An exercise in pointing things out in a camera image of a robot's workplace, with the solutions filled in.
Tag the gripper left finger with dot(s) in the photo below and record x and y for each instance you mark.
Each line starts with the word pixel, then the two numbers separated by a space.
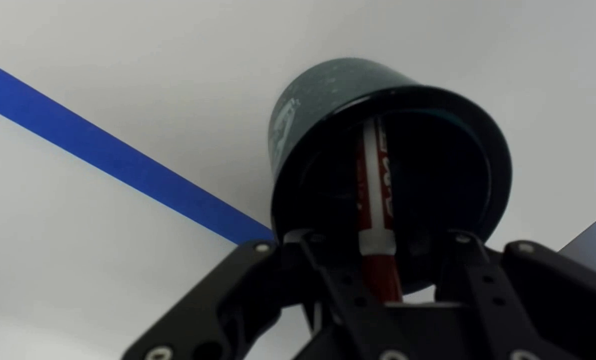
pixel 257 295

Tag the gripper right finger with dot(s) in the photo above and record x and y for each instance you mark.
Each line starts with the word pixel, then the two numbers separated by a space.
pixel 528 300

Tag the red marker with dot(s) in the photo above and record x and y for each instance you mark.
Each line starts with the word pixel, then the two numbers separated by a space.
pixel 375 200

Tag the dark green mug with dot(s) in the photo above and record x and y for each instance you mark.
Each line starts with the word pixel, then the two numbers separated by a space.
pixel 378 160

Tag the blue tape strip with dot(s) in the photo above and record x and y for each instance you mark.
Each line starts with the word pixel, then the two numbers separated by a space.
pixel 107 152

